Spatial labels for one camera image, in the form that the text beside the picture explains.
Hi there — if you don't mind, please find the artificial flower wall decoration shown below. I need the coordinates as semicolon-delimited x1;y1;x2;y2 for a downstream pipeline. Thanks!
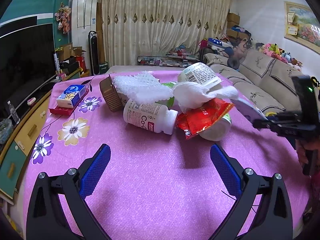
54;3;72;34

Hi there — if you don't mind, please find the white foam net wrap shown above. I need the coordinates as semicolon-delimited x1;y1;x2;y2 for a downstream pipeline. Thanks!
112;72;173;103

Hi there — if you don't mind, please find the beige sofa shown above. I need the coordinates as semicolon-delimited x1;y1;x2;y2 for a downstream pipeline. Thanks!
203;49;303;114

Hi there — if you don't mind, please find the plush toys pile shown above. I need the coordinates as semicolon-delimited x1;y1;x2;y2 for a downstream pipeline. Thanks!
255;42;303;72

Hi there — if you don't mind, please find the wooden tv cabinet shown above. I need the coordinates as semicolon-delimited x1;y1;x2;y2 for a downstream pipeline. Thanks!
0;67;83;205

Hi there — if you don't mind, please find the red snack wrapper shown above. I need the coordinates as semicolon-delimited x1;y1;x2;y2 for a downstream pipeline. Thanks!
176;98;234;139

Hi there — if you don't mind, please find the black tower fan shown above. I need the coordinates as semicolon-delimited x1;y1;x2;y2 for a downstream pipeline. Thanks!
88;31;100;75

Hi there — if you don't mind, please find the white round container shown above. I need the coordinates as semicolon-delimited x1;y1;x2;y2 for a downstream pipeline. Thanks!
200;113;232;142

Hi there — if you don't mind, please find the white tissue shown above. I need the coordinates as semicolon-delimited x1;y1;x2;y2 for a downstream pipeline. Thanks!
172;82;239;113

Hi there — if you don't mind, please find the blue tissue pack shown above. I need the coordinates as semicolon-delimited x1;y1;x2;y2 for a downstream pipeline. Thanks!
56;85;86;108

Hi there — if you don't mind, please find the black television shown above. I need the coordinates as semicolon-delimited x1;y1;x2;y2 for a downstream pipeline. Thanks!
1;23;56;119

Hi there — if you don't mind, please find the red tray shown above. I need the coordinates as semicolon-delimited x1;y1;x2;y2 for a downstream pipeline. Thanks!
49;88;89;116

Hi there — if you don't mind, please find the framed flower painting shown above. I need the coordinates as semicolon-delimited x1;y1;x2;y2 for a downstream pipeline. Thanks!
284;1;319;53

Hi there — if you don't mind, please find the green white packet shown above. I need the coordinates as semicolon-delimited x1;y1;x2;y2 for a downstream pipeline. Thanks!
158;81;176;109

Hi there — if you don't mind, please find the cardboard boxes stack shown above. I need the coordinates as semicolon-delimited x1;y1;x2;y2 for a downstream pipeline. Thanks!
226;12;240;37

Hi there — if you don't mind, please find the pink floral tablecloth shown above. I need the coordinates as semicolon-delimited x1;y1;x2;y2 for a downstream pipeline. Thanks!
23;69;312;240

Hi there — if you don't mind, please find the clear water bottle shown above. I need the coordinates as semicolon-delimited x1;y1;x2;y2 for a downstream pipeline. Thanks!
7;101;20;124

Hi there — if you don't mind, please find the white pill bottle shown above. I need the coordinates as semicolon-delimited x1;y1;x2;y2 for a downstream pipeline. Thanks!
123;99;178;135

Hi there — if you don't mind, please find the white labelled plastic cup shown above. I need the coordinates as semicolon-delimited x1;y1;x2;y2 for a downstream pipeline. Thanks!
177;62;222;89

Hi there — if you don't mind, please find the beige patterned curtain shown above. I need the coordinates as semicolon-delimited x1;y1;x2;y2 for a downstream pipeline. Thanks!
98;0;232;66

